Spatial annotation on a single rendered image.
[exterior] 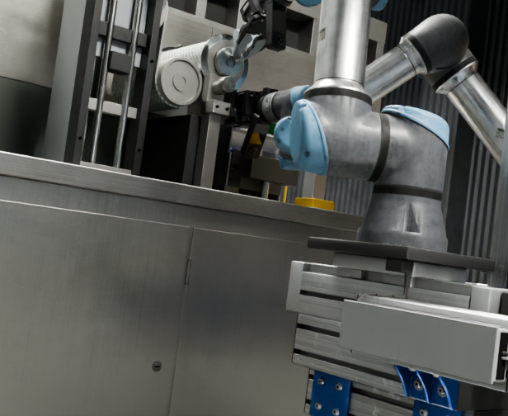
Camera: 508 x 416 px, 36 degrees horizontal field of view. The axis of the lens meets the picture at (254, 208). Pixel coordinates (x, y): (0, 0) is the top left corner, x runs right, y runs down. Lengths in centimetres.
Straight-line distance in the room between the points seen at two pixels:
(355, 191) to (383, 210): 417
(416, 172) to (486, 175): 351
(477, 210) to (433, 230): 351
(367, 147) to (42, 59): 114
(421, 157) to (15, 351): 81
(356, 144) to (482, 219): 354
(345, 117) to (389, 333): 37
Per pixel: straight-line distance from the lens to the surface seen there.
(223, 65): 204
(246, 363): 181
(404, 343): 110
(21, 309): 154
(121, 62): 177
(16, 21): 218
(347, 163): 129
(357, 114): 130
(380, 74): 172
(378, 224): 130
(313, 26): 273
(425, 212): 131
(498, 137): 186
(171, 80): 198
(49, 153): 203
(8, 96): 215
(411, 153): 131
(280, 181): 212
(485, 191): 481
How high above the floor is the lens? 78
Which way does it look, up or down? 3 degrees up
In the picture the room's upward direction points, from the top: 7 degrees clockwise
